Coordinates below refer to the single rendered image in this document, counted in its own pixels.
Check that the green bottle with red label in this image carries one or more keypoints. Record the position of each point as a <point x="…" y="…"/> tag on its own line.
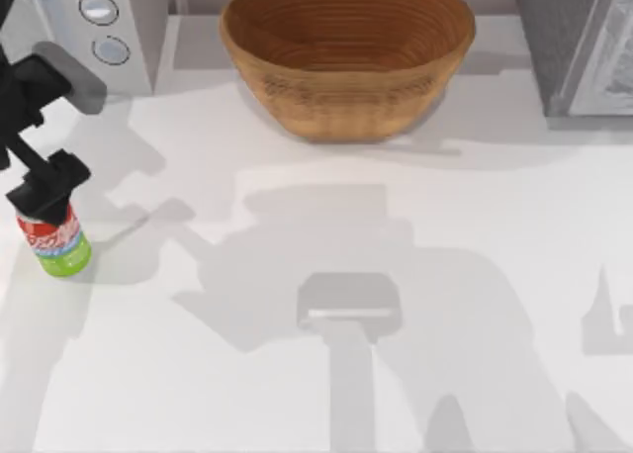
<point x="64" y="255"/>

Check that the small round microwave knob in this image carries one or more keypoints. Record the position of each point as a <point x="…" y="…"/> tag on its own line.
<point x="111" y="50"/>

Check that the large round microwave knob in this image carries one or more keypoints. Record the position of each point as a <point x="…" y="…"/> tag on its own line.
<point x="98" y="10"/>

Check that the pale microwave oven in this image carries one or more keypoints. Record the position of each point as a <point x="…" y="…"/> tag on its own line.
<point x="143" y="32"/>

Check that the brown woven basket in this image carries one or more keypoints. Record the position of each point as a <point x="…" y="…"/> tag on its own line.
<point x="346" y="77"/>

